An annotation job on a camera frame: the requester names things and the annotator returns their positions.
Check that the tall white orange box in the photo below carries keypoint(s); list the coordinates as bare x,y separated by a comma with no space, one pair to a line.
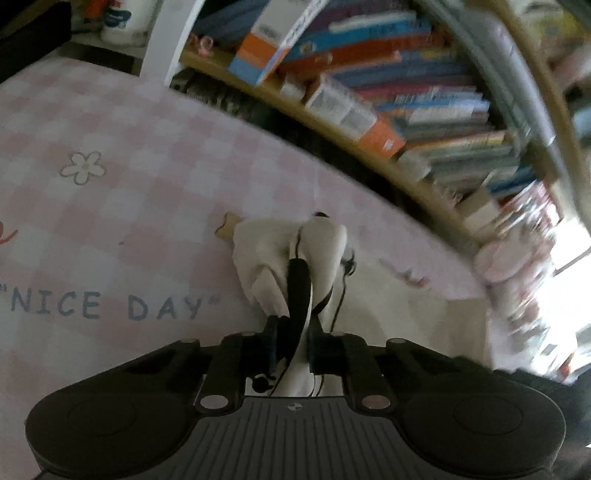
258,55

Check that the red bottle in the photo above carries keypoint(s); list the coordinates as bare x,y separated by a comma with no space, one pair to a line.
94,7

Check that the small white labelled block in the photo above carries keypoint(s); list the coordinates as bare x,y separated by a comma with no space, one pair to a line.
291,87

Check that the white wooden bookshelf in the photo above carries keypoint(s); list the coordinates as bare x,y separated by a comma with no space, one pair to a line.
171,46

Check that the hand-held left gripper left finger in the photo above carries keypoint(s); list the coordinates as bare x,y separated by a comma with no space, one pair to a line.
274,346

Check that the long orange white box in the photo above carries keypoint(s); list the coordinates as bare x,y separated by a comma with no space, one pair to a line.
355,117

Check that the white pen holder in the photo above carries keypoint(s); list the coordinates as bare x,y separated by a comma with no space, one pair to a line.
480,210

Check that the pink plush toy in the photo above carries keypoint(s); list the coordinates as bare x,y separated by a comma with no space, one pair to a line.
498,263

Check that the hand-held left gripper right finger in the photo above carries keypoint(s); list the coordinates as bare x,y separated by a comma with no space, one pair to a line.
323,353

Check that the white jar green lid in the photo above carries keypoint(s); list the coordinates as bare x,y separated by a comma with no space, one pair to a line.
127,25

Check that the white charger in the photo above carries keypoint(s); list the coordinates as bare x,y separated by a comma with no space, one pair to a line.
415,164

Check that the black chair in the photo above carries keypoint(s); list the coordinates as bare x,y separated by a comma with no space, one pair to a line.
23,55

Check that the row of colourful books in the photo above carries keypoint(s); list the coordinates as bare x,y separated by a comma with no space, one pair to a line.
438,92

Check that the cream printed t-shirt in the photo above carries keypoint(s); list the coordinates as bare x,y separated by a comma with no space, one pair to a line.
263,249

